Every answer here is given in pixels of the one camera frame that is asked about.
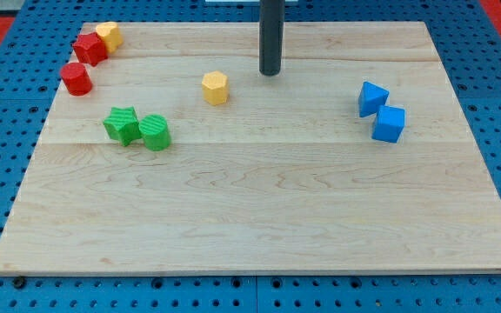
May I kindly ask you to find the yellow hexagon block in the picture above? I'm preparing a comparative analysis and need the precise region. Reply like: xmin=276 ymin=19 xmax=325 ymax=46
xmin=201 ymin=71 xmax=229 ymax=105

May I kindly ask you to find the light wooden board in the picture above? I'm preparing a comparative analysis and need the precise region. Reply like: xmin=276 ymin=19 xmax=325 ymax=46
xmin=0 ymin=22 xmax=501 ymax=276

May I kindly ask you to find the green cylinder block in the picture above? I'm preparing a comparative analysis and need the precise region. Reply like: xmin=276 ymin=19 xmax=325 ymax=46
xmin=139 ymin=114 xmax=171 ymax=151

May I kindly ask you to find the green star block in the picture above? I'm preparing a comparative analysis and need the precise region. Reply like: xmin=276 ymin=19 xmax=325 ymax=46
xmin=103 ymin=107 xmax=142 ymax=146

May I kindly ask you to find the blue triangle block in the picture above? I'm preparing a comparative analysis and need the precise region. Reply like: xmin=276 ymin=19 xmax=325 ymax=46
xmin=357 ymin=81 xmax=390 ymax=117

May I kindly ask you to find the blue cube block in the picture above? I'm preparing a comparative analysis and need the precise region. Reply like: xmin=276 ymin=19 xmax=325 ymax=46
xmin=371 ymin=105 xmax=406 ymax=143

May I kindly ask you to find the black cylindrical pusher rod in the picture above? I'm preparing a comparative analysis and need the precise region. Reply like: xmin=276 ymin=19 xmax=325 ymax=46
xmin=259 ymin=0 xmax=284 ymax=77

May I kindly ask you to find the yellow heart block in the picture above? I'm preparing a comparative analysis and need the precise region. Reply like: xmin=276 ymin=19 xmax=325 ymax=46
xmin=95 ymin=21 xmax=124 ymax=54

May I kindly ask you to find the red cylinder block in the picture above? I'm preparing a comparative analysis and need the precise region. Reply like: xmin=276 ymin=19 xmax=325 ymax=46
xmin=59 ymin=63 xmax=93 ymax=97

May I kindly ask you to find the red star block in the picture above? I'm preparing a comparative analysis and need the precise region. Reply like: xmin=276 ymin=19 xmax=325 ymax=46
xmin=72 ymin=32 xmax=108 ymax=67

